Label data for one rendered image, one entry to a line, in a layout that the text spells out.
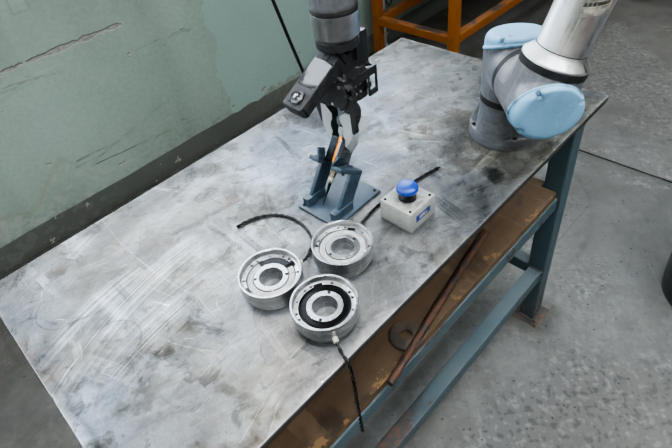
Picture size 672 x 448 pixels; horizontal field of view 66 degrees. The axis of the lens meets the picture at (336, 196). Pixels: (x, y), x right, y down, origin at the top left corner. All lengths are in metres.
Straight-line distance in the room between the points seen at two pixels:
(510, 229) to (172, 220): 0.77
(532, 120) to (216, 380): 0.65
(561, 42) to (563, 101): 0.09
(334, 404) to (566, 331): 0.99
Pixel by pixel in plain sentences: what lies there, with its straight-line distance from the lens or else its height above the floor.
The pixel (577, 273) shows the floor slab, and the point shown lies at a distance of 1.99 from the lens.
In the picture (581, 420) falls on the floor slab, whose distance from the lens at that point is 1.69.
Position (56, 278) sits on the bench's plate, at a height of 0.80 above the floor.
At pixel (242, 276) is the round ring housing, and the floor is 0.83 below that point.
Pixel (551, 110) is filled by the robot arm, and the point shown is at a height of 0.98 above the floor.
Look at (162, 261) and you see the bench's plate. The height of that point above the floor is 0.80.
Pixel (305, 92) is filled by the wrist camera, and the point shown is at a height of 1.06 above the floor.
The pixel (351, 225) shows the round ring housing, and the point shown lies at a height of 0.83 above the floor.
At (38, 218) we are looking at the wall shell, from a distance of 2.45.
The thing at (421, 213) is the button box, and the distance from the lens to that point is 0.92.
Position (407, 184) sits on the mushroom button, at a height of 0.87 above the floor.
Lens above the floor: 1.46
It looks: 41 degrees down
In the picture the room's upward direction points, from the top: 9 degrees counter-clockwise
